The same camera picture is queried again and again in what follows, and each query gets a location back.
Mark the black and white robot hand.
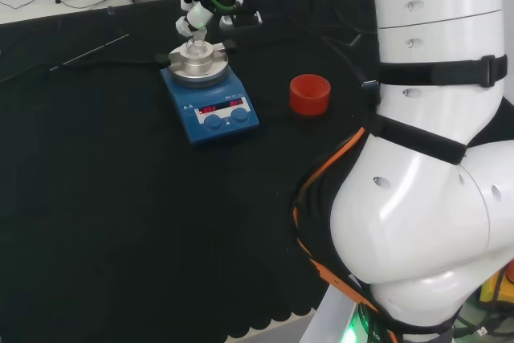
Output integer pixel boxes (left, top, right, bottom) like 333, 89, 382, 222
175, 0, 221, 41

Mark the heater with blue base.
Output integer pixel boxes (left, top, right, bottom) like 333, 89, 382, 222
159, 39, 261, 147

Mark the clear round-bottom glass flask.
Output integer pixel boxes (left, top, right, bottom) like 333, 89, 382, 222
185, 27, 212, 57

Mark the thin glass rod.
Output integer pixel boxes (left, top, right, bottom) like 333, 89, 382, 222
49, 32, 130, 71

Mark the black bench cloth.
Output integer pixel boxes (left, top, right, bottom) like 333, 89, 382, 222
0, 0, 382, 340

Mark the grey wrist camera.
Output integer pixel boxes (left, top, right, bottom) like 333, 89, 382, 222
218, 11, 264, 31

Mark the black heater power cable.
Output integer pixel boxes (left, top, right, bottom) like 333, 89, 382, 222
0, 52, 169, 84

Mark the red ribbed ring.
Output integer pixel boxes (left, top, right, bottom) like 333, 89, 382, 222
289, 73, 332, 116

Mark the orange robot cable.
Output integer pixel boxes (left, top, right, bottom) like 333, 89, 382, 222
292, 0, 402, 343

